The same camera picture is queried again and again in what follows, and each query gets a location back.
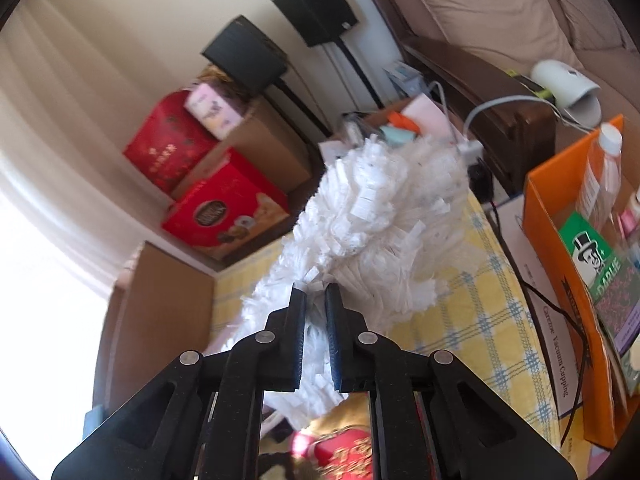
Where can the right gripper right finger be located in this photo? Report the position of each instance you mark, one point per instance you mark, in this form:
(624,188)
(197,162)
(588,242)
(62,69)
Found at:
(350,365)

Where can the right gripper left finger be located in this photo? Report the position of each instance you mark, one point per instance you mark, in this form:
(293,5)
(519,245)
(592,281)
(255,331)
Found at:
(283,361)

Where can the red round tin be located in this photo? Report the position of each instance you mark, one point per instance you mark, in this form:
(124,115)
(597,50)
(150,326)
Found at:
(341,454)

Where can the white fluffy duster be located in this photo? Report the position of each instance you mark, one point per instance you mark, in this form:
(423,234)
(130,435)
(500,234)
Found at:
(382,225)

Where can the large open cardboard box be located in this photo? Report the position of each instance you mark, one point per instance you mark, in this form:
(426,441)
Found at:
(159,307)

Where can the red cookie gift box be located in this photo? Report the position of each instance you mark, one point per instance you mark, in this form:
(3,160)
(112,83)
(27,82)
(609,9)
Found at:
(222,212)

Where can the brown cardboard box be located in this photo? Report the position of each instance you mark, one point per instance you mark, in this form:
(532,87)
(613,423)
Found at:
(267,142)

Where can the white vacuum cupping box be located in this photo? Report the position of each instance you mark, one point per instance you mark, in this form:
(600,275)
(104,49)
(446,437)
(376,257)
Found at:
(554,333)

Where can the red tea gift bag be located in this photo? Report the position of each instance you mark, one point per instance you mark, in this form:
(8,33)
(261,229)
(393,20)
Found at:
(170,143)

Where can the cluttered open box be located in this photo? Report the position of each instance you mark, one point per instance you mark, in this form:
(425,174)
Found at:
(396,125)

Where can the pink tissue pack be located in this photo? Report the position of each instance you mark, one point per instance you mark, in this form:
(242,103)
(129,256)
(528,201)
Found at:
(216,107)

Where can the orange cardboard box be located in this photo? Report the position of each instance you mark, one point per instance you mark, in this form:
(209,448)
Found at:
(551,190)

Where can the green Darlie toothpaste box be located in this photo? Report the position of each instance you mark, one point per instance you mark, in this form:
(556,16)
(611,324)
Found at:
(593,258)

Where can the left black speaker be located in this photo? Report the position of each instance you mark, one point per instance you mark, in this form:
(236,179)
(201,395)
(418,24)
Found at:
(245,54)

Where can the black speaker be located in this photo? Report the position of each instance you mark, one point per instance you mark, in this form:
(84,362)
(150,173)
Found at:
(245,54)
(318,21)

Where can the clear plastic bottle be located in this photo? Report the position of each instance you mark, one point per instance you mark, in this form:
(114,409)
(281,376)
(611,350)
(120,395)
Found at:
(602,177)

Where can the right black speaker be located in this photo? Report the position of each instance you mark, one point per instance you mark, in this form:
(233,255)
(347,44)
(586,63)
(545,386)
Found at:
(318,21)

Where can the brown sofa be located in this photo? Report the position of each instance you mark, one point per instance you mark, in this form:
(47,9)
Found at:
(476,47)

